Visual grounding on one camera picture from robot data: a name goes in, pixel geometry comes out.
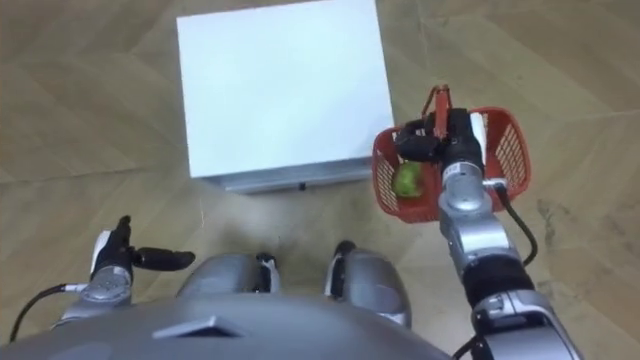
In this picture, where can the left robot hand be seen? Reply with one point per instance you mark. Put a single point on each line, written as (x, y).
(117, 250)

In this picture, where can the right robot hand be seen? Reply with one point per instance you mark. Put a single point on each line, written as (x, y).
(457, 137)

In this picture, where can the red plastic basket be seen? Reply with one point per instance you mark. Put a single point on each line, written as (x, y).
(510, 150)

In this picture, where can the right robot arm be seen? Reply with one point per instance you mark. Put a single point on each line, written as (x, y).
(490, 260)

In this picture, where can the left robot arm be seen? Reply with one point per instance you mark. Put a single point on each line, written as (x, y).
(102, 295)

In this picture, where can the green soft toy fruit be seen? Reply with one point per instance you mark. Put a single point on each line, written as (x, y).
(407, 180)

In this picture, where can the robot body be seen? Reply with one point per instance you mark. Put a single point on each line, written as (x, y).
(225, 330)

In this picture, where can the robot legs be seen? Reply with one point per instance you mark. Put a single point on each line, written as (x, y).
(350, 280)

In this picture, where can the white cabinet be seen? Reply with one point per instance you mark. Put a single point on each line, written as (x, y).
(280, 90)

